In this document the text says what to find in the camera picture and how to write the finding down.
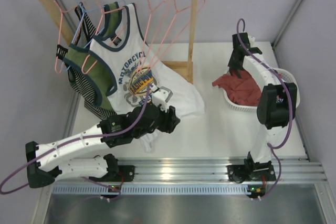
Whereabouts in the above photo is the red tank top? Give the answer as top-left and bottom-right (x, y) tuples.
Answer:
(212, 70), (261, 106)

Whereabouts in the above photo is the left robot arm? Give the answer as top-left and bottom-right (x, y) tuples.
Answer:
(25, 103), (181, 188)

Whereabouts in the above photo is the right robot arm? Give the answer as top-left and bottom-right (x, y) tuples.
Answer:
(227, 33), (300, 183)

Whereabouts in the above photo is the white motorcycle print tank top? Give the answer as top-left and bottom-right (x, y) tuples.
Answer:
(88, 3), (205, 153)

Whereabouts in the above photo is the green tank top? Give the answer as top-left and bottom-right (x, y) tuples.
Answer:
(64, 2), (127, 111)

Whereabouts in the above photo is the black white striped tank top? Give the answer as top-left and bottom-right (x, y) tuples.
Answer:
(56, 2), (118, 121)

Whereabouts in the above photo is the pink hanger with white top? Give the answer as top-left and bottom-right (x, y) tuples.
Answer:
(81, 0), (133, 74)

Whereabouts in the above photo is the white plastic laundry basket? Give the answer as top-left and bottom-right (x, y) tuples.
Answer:
(223, 68), (300, 112)

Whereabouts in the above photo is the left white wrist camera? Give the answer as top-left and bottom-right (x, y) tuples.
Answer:
(150, 85), (173, 112)

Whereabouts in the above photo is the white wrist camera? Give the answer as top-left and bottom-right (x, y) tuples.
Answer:
(150, 85), (173, 112)
(248, 35), (255, 47)

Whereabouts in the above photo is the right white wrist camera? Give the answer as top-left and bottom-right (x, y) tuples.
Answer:
(248, 35), (255, 47)

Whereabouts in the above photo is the aluminium mounting rail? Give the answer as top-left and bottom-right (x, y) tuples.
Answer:
(52, 158), (327, 198)

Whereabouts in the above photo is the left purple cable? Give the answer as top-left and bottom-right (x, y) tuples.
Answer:
(0, 84), (154, 201)

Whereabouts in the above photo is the purple cable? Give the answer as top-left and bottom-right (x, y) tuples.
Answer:
(0, 84), (154, 201)
(236, 18), (293, 201)

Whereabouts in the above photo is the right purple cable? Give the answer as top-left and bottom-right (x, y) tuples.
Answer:
(236, 18), (293, 201)

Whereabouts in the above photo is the blue wire hanger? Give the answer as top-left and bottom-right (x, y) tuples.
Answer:
(63, 0), (126, 72)

